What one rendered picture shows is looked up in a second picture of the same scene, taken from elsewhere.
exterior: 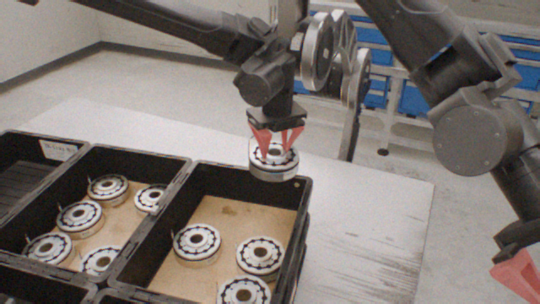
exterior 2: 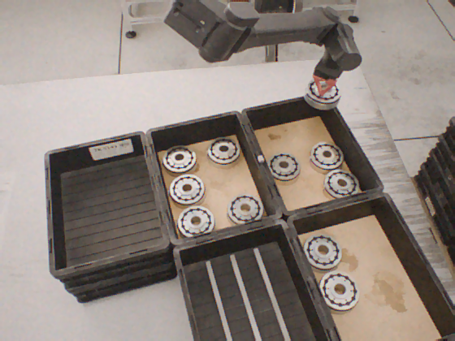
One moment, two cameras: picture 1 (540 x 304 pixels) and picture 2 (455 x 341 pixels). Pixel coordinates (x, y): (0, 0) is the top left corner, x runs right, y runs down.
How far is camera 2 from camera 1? 0.79 m
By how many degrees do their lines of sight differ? 30
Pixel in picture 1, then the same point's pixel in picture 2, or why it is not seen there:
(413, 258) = (377, 116)
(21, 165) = (69, 176)
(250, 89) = (347, 62)
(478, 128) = not seen: outside the picture
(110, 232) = (214, 189)
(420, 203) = (357, 75)
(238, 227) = (291, 144)
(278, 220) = (309, 128)
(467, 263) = not seen: hidden behind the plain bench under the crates
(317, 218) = not seen: hidden behind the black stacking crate
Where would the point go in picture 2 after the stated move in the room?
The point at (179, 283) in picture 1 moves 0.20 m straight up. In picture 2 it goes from (292, 196) to (302, 155)
